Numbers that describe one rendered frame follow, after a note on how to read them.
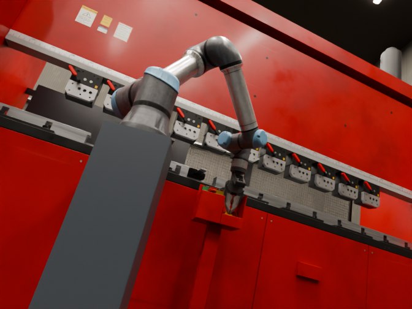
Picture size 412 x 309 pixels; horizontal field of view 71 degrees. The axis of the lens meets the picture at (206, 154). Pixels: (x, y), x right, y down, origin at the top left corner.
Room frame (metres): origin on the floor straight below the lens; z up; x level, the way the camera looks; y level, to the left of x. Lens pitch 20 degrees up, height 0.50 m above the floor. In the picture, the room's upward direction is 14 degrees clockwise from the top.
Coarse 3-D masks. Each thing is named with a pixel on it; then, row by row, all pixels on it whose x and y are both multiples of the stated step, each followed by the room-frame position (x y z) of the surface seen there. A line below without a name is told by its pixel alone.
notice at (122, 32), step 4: (120, 24) 1.39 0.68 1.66; (124, 24) 1.40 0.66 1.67; (116, 28) 1.39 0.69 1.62; (120, 28) 1.39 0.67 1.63; (124, 28) 1.40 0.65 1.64; (128, 28) 1.41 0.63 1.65; (132, 28) 1.41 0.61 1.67; (116, 32) 1.39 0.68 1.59; (120, 32) 1.40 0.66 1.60; (124, 32) 1.40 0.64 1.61; (128, 32) 1.41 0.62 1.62; (116, 36) 1.39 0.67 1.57; (120, 36) 1.40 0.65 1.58; (124, 36) 1.40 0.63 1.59; (128, 36) 1.41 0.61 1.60; (124, 40) 1.41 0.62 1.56
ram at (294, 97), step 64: (64, 0) 1.31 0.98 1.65; (128, 0) 1.39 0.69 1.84; (192, 0) 1.49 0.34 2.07; (64, 64) 1.37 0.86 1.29; (128, 64) 1.43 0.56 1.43; (256, 64) 1.63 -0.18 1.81; (320, 64) 1.77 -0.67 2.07; (320, 128) 1.79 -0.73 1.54; (384, 128) 1.95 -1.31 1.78; (384, 192) 2.04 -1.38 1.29
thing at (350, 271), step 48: (0, 144) 1.23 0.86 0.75; (48, 144) 1.27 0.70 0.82; (0, 192) 1.25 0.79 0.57; (48, 192) 1.29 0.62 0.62; (192, 192) 1.46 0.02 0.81; (0, 240) 1.27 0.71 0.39; (48, 240) 1.31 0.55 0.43; (192, 240) 1.48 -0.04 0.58; (240, 240) 1.55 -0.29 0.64; (288, 240) 1.63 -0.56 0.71; (336, 240) 1.72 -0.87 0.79; (0, 288) 1.29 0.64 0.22; (144, 288) 1.44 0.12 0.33; (240, 288) 1.56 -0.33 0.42; (288, 288) 1.64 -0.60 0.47; (336, 288) 1.72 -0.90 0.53; (384, 288) 1.82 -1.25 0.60
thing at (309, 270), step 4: (300, 264) 1.63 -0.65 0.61; (304, 264) 1.64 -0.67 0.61; (308, 264) 1.64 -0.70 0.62; (300, 268) 1.63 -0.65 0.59; (304, 268) 1.64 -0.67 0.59; (308, 268) 1.64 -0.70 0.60; (312, 268) 1.65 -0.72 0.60; (316, 268) 1.66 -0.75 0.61; (320, 268) 1.67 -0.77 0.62; (296, 272) 1.64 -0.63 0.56; (300, 272) 1.63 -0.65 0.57; (304, 272) 1.64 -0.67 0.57; (308, 272) 1.65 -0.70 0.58; (312, 272) 1.65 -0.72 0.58; (316, 272) 1.66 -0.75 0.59; (320, 272) 1.67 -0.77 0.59; (304, 276) 1.64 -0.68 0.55; (308, 276) 1.65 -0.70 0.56; (312, 276) 1.65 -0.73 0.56; (316, 276) 1.66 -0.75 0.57; (320, 276) 1.67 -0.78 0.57; (320, 280) 1.67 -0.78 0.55
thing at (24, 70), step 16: (0, 0) 1.09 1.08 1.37; (16, 0) 1.18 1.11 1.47; (0, 16) 1.15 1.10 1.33; (16, 16) 1.25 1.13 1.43; (0, 32) 1.21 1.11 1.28; (0, 48) 1.28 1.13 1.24; (0, 64) 1.36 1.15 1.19; (16, 64) 1.50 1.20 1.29; (32, 64) 1.69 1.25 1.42; (0, 80) 1.44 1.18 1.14; (16, 80) 1.60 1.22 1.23; (32, 80) 1.81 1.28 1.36; (0, 96) 1.52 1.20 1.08; (16, 96) 1.70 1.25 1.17
